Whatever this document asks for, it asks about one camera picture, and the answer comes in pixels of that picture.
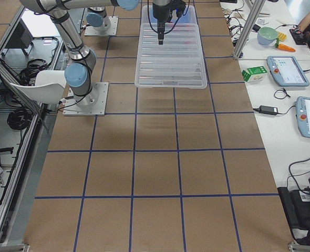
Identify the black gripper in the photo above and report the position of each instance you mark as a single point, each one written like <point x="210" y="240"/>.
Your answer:
<point x="161" y="13"/>

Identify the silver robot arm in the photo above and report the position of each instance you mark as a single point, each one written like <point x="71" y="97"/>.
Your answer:
<point x="97" y="18"/>
<point x="58" y="13"/>

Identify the clear plastic box lid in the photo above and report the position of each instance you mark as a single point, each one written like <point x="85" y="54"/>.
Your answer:
<point x="177" y="63"/>

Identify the green and blue bowls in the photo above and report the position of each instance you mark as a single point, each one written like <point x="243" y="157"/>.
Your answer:
<point x="266" y="35"/>

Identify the green white carton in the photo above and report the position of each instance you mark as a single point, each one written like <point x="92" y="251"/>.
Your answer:
<point x="254" y="73"/>

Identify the orange toy carrot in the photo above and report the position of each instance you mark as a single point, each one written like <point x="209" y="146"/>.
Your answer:
<point x="284" y="47"/>

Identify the yellow toy corn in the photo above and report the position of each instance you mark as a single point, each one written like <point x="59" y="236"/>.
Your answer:
<point x="281" y="37"/>

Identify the upper teach pendant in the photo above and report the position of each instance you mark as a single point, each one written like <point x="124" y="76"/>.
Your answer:
<point x="286" y="71"/>

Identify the white plastic chair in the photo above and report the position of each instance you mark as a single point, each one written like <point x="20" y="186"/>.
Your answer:
<point x="49" y="87"/>

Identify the black power adapter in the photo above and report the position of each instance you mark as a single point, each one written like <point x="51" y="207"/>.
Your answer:
<point x="266" y="110"/>

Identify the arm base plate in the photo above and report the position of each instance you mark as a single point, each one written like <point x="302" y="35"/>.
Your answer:
<point x="108" y="28"/>
<point x="92" y="104"/>

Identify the aluminium frame post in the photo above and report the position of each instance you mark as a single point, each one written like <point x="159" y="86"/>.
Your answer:
<point x="251" y="19"/>

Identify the black device with cables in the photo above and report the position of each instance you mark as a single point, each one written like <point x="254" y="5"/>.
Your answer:
<point x="296" y="205"/>

